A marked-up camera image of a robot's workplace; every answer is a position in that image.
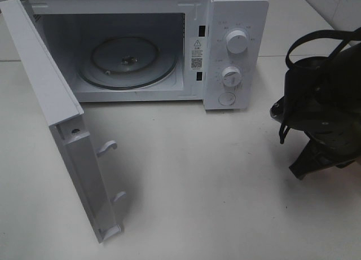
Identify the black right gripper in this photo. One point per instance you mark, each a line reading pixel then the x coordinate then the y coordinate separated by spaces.
pixel 338 148

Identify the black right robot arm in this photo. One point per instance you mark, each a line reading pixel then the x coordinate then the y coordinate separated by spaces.
pixel 324 103

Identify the white warning label sticker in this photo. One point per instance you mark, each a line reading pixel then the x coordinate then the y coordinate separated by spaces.
pixel 197 48

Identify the white microwave oven body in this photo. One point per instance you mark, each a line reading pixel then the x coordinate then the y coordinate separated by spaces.
pixel 70 28

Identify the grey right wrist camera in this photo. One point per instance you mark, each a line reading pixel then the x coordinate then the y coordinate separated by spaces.
pixel 279 110

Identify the upper white power knob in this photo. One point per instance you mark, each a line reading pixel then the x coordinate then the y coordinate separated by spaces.
pixel 237 41

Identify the round white door-release button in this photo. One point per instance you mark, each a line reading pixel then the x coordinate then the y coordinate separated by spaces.
pixel 227 99

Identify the glass microwave turntable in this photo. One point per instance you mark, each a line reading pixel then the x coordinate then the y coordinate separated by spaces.
pixel 128 62

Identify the white microwave door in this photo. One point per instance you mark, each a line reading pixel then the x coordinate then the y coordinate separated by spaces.
pixel 64 116

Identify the white timer knob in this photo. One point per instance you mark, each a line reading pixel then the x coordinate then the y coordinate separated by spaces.
pixel 231 76

